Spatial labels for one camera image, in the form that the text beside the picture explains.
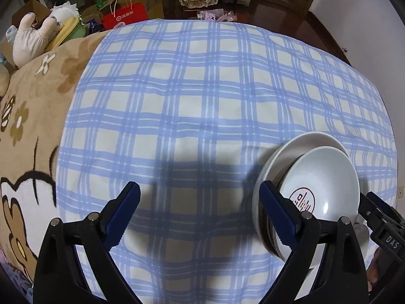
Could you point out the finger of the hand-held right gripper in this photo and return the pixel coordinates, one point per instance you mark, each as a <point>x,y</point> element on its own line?
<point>378,212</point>

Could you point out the red paper bag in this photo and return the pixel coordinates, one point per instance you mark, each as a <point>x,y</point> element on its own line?
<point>129,15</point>

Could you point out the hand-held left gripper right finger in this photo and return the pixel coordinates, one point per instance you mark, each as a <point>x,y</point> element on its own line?
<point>278,215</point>

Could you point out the cardboard box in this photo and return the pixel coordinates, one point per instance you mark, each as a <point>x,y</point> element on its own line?
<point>31,8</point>
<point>152,3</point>

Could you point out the white plush toy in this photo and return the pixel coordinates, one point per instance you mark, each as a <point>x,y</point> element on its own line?
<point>28,41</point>

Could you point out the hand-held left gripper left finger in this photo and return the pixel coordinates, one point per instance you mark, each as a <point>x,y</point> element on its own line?
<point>123,218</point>

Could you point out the blue plaid cloth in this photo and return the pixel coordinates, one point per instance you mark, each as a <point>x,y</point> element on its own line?
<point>189,101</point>

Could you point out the yellow green cushion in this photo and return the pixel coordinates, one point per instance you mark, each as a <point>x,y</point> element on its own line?
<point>71,30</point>

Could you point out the brown floral blanket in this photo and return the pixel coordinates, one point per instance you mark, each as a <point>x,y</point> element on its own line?
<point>31,101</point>

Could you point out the person's right hand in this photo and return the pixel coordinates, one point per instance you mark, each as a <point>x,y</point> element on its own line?
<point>373,269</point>

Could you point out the wall socket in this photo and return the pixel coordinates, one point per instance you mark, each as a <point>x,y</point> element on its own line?
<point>402,193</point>

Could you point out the large white bowl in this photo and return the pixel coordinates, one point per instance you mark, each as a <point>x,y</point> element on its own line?
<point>300,142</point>
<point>329,177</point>

